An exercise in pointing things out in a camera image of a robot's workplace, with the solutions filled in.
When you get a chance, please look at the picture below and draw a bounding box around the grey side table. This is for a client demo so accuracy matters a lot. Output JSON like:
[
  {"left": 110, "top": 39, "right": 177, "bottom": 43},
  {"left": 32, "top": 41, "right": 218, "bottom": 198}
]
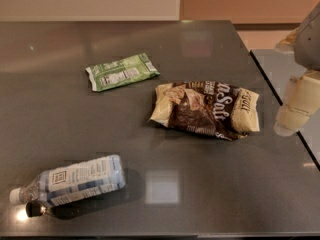
[{"left": 250, "top": 49, "right": 320, "bottom": 167}]

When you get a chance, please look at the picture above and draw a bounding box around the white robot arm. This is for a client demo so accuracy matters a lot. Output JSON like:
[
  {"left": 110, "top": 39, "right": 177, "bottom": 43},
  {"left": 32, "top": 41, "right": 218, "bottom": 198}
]
[{"left": 274, "top": 3, "right": 320, "bottom": 137}]

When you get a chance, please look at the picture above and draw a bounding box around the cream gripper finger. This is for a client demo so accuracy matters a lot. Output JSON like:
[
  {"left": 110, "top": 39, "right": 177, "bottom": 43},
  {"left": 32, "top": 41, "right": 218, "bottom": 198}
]
[{"left": 274, "top": 70, "right": 320, "bottom": 137}]

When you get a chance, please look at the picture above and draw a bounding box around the brown and cream chip bag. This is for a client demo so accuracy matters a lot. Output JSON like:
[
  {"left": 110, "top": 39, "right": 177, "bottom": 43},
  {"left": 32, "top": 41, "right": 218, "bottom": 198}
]
[{"left": 150, "top": 81, "right": 260, "bottom": 141}]

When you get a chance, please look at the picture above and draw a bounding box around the blue label plastic water bottle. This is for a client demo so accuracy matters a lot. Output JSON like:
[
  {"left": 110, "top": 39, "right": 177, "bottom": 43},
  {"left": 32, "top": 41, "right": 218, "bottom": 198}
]
[{"left": 9, "top": 155, "right": 126, "bottom": 208}]

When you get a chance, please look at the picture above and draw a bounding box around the green jalapeno chip bag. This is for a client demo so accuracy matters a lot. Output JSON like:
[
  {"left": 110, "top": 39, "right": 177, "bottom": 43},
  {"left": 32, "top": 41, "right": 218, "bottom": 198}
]
[{"left": 86, "top": 53, "right": 160, "bottom": 92}]

